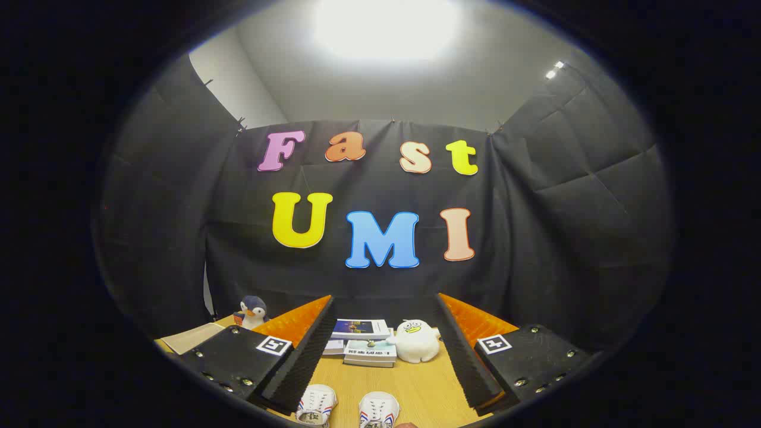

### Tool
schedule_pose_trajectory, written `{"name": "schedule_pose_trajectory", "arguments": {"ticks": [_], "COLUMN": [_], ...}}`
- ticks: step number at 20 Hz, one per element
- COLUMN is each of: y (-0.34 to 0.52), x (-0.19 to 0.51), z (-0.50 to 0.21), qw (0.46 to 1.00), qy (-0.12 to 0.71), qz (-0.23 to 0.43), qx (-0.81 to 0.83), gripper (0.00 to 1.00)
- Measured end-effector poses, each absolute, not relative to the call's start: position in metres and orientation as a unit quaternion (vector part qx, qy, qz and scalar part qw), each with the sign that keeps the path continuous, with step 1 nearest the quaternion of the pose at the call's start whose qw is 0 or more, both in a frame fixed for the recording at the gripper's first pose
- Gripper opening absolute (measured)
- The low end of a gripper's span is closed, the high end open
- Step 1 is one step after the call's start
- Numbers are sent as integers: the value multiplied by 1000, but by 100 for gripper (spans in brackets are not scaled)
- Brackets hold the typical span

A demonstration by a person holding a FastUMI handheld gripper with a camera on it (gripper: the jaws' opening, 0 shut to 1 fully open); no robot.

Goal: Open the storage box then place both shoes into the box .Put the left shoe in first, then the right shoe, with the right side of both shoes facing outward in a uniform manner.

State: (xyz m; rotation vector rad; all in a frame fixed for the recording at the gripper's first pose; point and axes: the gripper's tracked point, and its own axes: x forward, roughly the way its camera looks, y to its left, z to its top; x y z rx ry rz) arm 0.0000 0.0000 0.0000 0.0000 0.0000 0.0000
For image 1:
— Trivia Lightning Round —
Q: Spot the beige fabric storage box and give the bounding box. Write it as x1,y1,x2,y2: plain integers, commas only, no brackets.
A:
161,322,227,355

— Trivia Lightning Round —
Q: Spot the white book blue picture cover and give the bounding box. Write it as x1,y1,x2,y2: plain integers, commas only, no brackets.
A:
331,319,391,341

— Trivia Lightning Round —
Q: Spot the white book teal picture cover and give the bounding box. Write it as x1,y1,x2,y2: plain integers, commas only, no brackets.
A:
344,339,398,363

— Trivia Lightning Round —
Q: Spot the black backdrop cloth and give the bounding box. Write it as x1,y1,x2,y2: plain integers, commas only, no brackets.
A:
92,53,675,357

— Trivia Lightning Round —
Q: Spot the white canvas shoe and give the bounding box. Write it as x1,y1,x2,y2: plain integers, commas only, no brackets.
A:
295,384,338,427
359,391,400,428

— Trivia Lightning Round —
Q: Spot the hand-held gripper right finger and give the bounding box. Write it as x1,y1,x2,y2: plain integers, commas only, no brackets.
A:
436,291,595,417

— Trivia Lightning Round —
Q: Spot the white duck plush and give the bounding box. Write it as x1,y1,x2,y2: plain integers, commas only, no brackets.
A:
386,319,442,364

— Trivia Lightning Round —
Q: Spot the grey white penguin plush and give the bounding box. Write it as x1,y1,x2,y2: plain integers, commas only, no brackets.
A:
233,295,269,331

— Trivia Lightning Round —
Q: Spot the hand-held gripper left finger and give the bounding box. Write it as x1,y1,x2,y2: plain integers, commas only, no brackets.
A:
178,294,338,416

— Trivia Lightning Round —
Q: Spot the bright ceiling light panel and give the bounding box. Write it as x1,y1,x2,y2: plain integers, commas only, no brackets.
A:
312,0,461,60

